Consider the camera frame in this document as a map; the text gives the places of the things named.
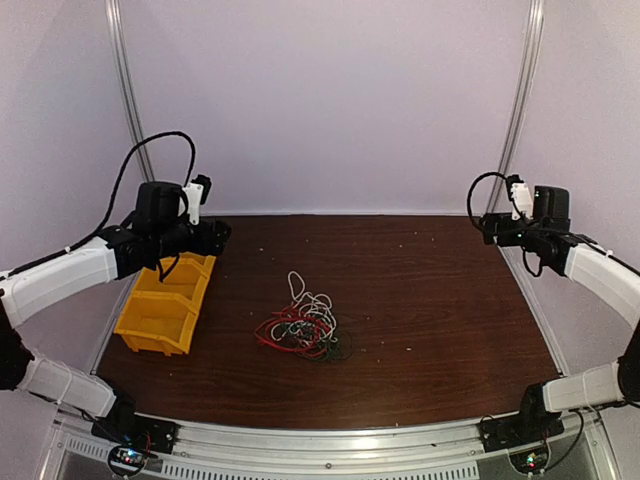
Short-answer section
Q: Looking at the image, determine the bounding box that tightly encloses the long white cable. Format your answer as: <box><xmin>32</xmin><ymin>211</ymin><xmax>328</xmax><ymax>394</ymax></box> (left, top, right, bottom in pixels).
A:
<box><xmin>286</xmin><ymin>270</ymin><xmax>335</xmax><ymax>326</ymax></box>

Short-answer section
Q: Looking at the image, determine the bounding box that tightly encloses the green cable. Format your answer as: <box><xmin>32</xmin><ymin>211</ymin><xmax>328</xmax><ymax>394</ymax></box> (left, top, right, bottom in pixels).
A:
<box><xmin>279</xmin><ymin>319</ymin><xmax>355</xmax><ymax>365</ymax></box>

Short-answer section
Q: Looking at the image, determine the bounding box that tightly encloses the right aluminium frame post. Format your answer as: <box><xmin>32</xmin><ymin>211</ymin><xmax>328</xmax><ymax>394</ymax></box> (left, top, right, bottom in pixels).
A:
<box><xmin>486</xmin><ymin>0</ymin><xmax>546</xmax><ymax>213</ymax></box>

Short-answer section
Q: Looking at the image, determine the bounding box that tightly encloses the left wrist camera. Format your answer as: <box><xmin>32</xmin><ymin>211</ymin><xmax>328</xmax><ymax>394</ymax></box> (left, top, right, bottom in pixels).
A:
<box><xmin>179</xmin><ymin>174</ymin><xmax>212</xmax><ymax>226</ymax></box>

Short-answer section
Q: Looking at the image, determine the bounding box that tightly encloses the yellow three-compartment bin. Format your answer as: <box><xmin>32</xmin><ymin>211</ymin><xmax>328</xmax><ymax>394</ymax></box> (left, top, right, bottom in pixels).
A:
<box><xmin>114</xmin><ymin>253</ymin><xmax>217</xmax><ymax>356</ymax></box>

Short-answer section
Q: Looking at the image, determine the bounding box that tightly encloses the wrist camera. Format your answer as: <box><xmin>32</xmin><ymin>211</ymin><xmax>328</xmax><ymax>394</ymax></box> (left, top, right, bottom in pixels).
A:
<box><xmin>179</xmin><ymin>174</ymin><xmax>212</xmax><ymax>226</ymax></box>
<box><xmin>506</xmin><ymin>174</ymin><xmax>534</xmax><ymax>221</ymax></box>

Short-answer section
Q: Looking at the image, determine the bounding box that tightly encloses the aluminium frame post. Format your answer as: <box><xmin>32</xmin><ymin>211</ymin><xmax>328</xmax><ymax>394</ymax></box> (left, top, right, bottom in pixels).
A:
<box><xmin>103</xmin><ymin>0</ymin><xmax>157</xmax><ymax>183</ymax></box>
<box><xmin>486</xmin><ymin>0</ymin><xmax>546</xmax><ymax>213</ymax></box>

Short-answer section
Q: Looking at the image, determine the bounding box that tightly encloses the red cable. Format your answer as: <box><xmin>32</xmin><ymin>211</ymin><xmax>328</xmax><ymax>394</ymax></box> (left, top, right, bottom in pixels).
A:
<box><xmin>253</xmin><ymin>304</ymin><xmax>331</xmax><ymax>359</ymax></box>

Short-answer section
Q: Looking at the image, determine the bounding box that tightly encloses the camera black cable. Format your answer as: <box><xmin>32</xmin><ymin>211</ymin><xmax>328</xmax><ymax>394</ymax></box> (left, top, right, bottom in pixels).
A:
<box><xmin>64</xmin><ymin>131</ymin><xmax>197</xmax><ymax>251</ymax></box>
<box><xmin>466</xmin><ymin>171</ymin><xmax>511</xmax><ymax>226</ymax></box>

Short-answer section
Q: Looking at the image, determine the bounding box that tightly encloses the left camera black cable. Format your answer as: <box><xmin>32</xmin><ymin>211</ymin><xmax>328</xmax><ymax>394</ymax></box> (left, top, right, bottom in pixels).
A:
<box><xmin>64</xmin><ymin>131</ymin><xmax>197</xmax><ymax>251</ymax></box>

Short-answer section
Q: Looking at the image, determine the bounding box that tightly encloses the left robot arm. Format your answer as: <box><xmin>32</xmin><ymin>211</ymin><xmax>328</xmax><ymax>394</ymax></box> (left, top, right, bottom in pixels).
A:
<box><xmin>1</xmin><ymin>175</ymin><xmax>231</xmax><ymax>444</ymax></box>

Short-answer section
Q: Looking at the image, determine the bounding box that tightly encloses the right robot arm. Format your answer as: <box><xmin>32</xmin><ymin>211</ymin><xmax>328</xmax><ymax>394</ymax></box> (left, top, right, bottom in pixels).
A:
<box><xmin>474</xmin><ymin>175</ymin><xmax>639</xmax><ymax>442</ymax></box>

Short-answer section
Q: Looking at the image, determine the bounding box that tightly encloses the right camera black cable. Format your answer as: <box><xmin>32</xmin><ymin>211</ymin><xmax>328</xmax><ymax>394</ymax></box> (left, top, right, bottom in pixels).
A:
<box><xmin>466</xmin><ymin>171</ymin><xmax>511</xmax><ymax>226</ymax></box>

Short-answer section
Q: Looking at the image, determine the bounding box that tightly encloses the left aluminium frame post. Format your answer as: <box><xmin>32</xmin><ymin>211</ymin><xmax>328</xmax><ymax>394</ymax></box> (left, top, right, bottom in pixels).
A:
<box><xmin>103</xmin><ymin>0</ymin><xmax>157</xmax><ymax>183</ymax></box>

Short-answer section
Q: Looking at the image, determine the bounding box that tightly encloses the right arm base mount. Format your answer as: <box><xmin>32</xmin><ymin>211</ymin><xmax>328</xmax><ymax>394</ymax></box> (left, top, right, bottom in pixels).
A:
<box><xmin>477</xmin><ymin>414</ymin><xmax>565</xmax><ymax>477</ymax></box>

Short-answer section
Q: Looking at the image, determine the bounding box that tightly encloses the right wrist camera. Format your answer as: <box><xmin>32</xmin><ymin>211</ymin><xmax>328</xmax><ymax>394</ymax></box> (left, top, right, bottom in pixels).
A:
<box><xmin>506</xmin><ymin>174</ymin><xmax>534</xmax><ymax>221</ymax></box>

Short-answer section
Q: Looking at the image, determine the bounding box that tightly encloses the front aluminium rail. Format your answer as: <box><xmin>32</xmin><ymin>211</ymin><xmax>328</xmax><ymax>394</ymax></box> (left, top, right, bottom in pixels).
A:
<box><xmin>49</xmin><ymin>404</ymin><xmax>616</xmax><ymax>480</ymax></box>

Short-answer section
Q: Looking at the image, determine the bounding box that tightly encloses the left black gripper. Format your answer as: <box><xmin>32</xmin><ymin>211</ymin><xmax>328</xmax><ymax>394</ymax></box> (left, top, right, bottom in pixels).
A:
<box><xmin>152</xmin><ymin>218</ymin><xmax>230</xmax><ymax>259</ymax></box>

